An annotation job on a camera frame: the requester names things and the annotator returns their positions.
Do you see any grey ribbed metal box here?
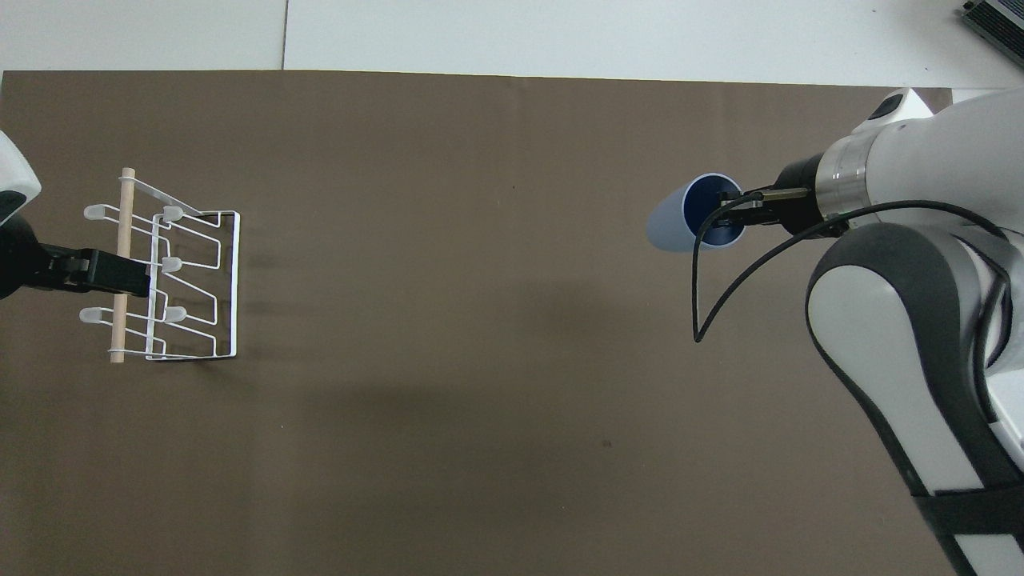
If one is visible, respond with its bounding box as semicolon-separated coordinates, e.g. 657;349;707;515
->
962;0;1024;46

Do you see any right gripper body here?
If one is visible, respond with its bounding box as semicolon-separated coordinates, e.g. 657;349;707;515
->
770;152;827;239

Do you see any white wire cup holder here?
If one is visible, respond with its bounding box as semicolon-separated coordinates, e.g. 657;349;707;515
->
79;166;242;366

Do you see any black cable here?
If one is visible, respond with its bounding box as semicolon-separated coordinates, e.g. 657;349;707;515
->
690;190;1014;370

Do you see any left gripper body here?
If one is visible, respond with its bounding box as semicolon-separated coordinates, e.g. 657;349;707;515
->
0;214;52;302

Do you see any light blue cup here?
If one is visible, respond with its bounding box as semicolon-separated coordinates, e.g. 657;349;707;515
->
646;172;747;254

